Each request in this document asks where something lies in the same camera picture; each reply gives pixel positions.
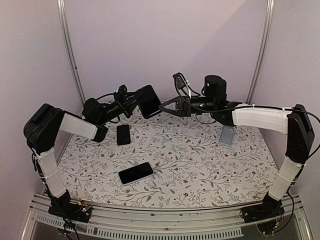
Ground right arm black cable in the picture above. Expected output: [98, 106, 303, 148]
[172, 72, 320, 226]

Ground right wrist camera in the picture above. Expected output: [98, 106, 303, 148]
[172, 72, 192, 98]

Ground left aluminium frame post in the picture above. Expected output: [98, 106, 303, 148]
[56, 0, 86, 105]

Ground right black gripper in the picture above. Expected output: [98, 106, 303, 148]
[159, 95, 217, 117]

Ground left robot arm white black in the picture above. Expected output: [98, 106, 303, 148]
[23, 88, 142, 217]

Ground floral patterned table mat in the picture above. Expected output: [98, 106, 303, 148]
[58, 109, 278, 209]

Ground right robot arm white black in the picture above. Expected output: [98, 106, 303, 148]
[158, 72, 315, 218]

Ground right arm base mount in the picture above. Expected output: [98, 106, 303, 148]
[239, 200, 285, 235]

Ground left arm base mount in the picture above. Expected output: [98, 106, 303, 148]
[48, 198, 92, 223]

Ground aluminium frame post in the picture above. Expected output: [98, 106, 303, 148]
[56, 0, 86, 105]
[246, 0, 275, 104]

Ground white cased phone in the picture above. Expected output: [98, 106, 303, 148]
[118, 162, 154, 185]

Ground front aluminium rail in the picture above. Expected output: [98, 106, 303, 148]
[21, 194, 316, 240]

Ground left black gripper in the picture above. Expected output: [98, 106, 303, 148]
[98, 90, 145, 125]

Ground right aluminium frame post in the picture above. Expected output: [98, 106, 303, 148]
[246, 0, 275, 104]

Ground light blue cased phone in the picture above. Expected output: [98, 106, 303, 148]
[218, 126, 236, 146]

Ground bare black phone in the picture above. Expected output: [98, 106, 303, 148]
[116, 124, 131, 146]

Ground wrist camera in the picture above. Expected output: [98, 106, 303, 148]
[172, 72, 192, 98]
[116, 84, 128, 100]

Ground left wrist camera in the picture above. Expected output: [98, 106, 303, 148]
[116, 84, 128, 100]

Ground black cased phone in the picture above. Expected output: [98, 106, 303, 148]
[137, 84, 161, 119]

